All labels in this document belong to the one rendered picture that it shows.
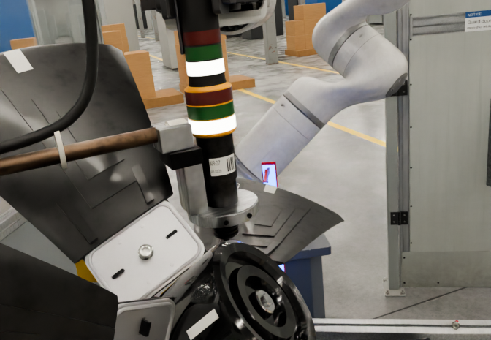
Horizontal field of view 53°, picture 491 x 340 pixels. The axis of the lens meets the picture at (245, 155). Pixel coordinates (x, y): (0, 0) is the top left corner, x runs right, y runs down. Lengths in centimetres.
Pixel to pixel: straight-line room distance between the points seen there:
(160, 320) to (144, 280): 7
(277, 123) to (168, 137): 67
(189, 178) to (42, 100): 17
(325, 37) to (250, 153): 30
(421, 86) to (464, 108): 21
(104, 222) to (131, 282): 6
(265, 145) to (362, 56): 28
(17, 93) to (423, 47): 193
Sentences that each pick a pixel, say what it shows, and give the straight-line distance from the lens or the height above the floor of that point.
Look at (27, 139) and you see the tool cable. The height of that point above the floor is 137.
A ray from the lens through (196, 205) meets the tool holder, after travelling 46.
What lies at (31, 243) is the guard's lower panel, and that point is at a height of 89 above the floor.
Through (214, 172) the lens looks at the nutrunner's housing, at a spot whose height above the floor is 131.
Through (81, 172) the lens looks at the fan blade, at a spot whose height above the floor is 132.
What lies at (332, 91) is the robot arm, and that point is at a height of 125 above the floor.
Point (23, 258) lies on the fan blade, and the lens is 30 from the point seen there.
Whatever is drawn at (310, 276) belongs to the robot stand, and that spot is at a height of 86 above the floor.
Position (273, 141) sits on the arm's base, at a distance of 109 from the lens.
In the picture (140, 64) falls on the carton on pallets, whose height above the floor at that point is 69.
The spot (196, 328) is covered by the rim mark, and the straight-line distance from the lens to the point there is 38.
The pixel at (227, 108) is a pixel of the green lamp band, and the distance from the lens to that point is 44.
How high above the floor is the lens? 145
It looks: 17 degrees down
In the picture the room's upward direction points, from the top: 6 degrees counter-clockwise
